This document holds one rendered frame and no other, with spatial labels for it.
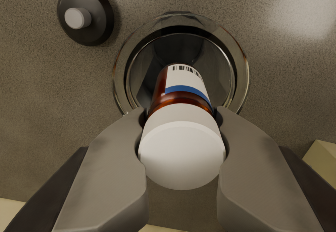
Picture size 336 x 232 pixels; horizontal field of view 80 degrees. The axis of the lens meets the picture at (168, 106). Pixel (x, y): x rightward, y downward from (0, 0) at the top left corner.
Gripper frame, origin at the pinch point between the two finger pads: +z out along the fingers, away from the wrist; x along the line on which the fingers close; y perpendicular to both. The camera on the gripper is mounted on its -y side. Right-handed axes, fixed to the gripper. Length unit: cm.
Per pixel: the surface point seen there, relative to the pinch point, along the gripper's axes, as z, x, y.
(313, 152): 24.5, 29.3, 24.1
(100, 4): 22.4, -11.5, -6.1
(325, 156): 21.7, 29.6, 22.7
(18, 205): 27, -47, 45
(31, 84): 26.0, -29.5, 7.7
